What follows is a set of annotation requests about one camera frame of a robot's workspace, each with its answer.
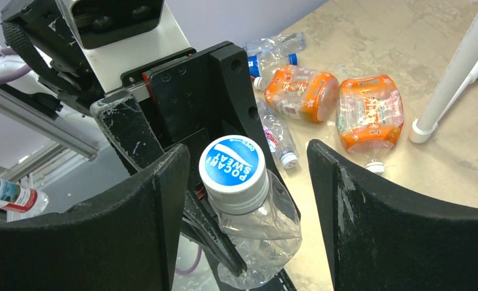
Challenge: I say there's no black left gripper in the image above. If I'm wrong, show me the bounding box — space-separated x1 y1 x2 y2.
90 42 286 275

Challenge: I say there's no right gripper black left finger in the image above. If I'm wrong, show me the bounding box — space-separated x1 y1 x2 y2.
0 144 190 290

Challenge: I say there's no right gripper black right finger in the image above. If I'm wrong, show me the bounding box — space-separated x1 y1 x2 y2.
306 139 478 290

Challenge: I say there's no crushed bottle purple label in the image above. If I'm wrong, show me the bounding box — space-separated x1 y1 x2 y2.
256 99 298 169

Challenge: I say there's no clear pocari sweat bottle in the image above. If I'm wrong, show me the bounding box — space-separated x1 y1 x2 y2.
198 135 303 290

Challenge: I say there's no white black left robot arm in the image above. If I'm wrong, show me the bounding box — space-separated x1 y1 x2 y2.
0 1 269 285

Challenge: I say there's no large pepsi bottle blue label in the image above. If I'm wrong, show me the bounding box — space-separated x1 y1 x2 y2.
247 51 298 80

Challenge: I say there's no clear crushed bottle blue label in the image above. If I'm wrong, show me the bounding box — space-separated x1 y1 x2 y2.
243 32 307 56

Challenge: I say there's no small bottle red white label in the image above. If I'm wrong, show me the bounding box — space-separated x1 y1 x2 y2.
0 178 49 221

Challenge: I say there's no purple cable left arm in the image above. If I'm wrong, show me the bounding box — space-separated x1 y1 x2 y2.
0 46 33 86

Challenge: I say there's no white pvc pipe frame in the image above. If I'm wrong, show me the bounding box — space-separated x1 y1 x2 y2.
409 13 478 144

